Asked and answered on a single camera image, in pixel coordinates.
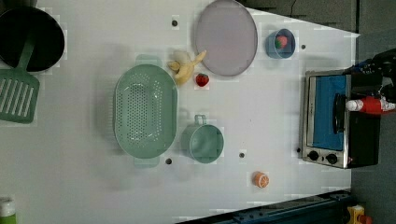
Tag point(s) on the green slotted spatula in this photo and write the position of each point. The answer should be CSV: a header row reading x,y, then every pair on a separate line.
x,y
19,90

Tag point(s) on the grey round plate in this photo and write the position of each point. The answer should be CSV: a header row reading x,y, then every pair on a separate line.
x,y
228,34

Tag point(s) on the red strawberry in bowl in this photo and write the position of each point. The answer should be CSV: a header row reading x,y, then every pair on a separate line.
x,y
281,42

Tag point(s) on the orange half slice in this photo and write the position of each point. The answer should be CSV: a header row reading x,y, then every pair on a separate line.
x,y
260,180

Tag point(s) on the blue bowl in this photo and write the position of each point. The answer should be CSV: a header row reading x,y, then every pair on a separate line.
x,y
284,53

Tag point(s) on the yellow peeled banana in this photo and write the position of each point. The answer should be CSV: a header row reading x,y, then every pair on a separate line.
x,y
183,65

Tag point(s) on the yellow red toy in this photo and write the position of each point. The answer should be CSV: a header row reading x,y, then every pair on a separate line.
x,y
357,215

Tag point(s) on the black toaster oven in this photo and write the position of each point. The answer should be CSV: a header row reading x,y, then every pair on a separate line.
x,y
333,135

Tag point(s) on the black pan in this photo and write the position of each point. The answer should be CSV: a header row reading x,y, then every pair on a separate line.
x,y
17,25

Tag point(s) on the green white bottle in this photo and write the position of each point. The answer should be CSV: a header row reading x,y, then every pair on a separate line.
x,y
7,211

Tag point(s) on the green colander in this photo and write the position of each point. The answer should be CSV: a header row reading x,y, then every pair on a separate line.
x,y
145,111

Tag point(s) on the red strawberry on table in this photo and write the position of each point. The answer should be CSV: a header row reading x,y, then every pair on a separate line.
x,y
202,80

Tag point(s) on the green mug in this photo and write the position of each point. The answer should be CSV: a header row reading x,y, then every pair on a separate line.
x,y
203,142

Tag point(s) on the red ketchup bottle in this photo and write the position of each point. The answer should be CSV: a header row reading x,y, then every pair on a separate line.
x,y
370,105

